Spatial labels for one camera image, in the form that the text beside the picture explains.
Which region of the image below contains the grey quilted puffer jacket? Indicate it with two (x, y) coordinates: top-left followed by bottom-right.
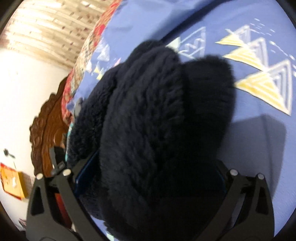
(74, 97), (83, 118)

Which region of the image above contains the red floral patchwork quilt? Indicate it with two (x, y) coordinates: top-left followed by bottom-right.
(61, 0), (122, 125)

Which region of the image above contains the blue patterned bed sheet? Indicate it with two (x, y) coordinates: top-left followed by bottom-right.
(68, 1), (295, 240)

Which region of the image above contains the beige leaf print curtain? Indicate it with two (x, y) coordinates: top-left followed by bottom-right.
(1, 0), (112, 69)

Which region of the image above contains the dark navy fleece garment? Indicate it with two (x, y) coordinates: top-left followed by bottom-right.
(67, 41), (235, 240)

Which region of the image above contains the carved wooden headboard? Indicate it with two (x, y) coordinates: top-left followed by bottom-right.
(29, 78), (68, 177)

